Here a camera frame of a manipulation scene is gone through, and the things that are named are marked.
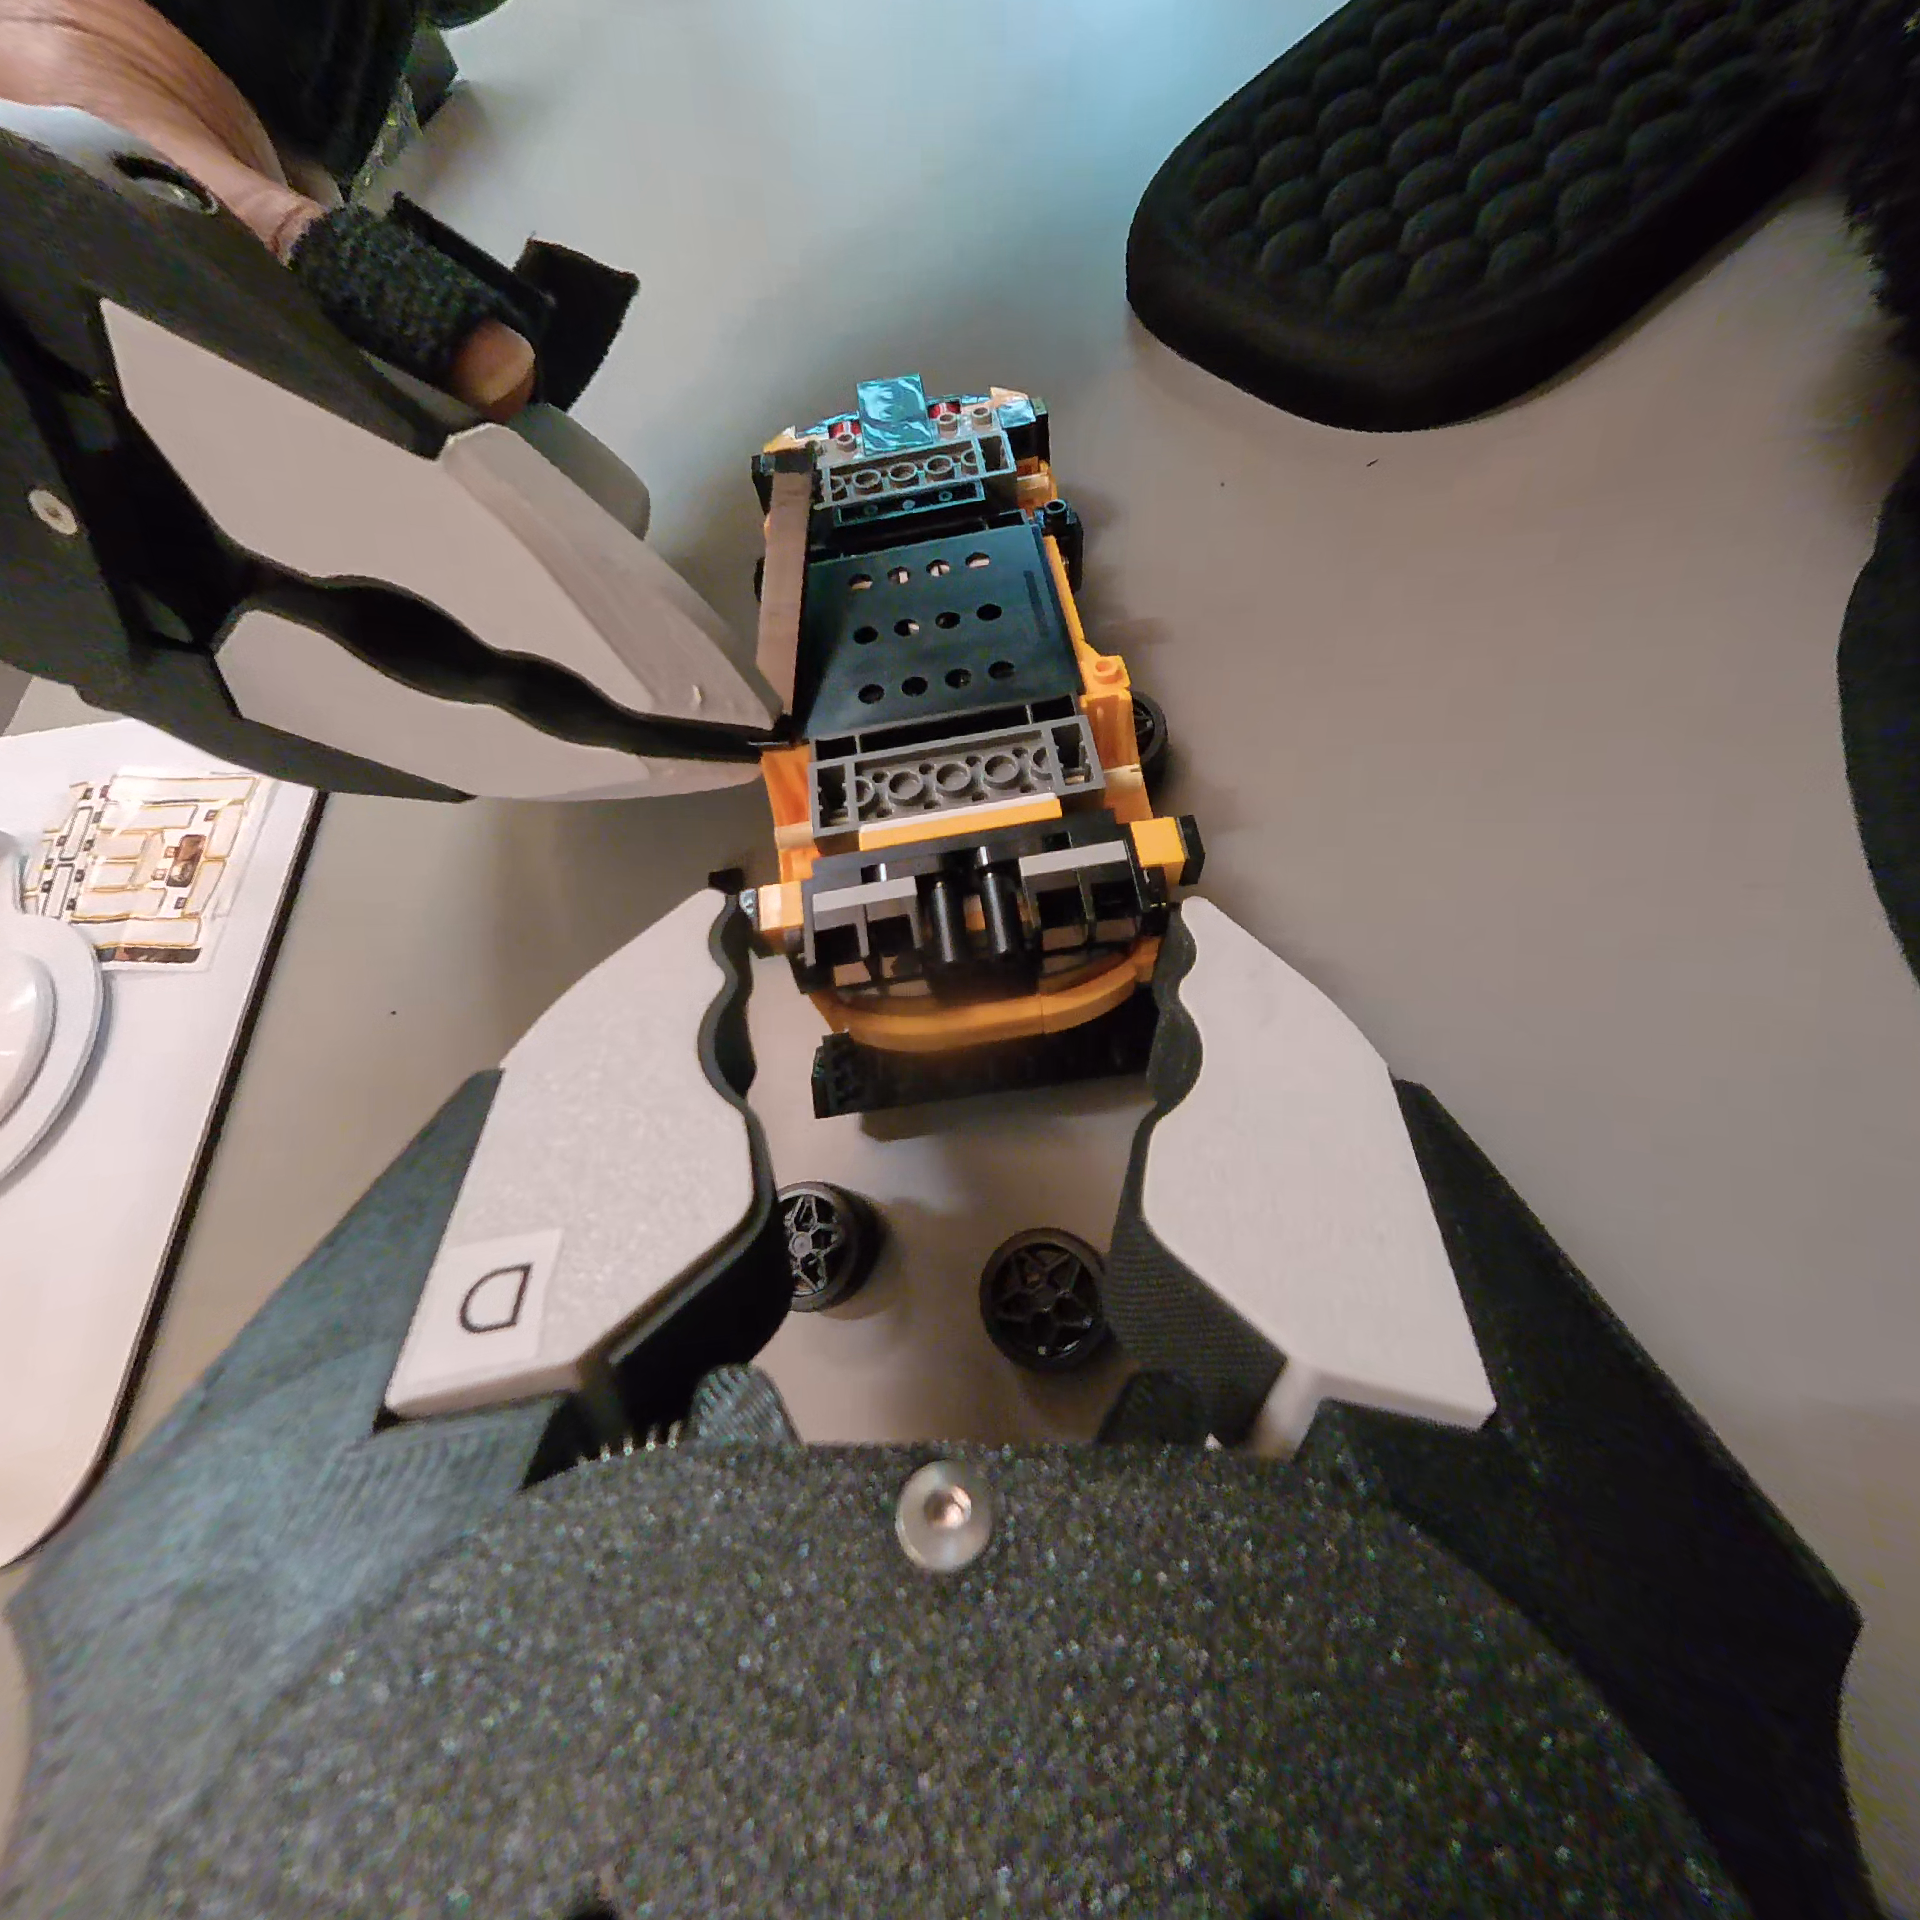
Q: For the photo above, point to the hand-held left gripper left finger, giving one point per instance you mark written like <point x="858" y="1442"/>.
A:
<point x="599" y="1172"/>

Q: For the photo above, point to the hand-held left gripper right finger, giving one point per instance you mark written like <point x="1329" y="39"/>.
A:
<point x="1290" y="1202"/>

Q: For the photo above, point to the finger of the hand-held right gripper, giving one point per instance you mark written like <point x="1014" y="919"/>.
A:
<point x="450" y="734"/>
<point x="375" y="481"/>

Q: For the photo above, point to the black lego wheel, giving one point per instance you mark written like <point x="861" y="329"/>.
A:
<point x="818" y="1237"/>
<point x="1045" y="1300"/>
<point x="1147" y="730"/>

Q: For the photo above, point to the yellow lego car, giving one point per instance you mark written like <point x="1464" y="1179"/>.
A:
<point x="944" y="646"/>

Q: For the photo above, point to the lego sticker sheet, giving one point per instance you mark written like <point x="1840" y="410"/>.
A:
<point x="143" y="863"/>

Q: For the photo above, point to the person's right hand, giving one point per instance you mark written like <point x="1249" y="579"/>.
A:
<point x="136" y="77"/>

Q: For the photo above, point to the white metal book stand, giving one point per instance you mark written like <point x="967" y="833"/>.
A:
<point x="150" y="1202"/>

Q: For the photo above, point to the black textured chair armrest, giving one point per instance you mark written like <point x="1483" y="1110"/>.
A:
<point x="1471" y="195"/>

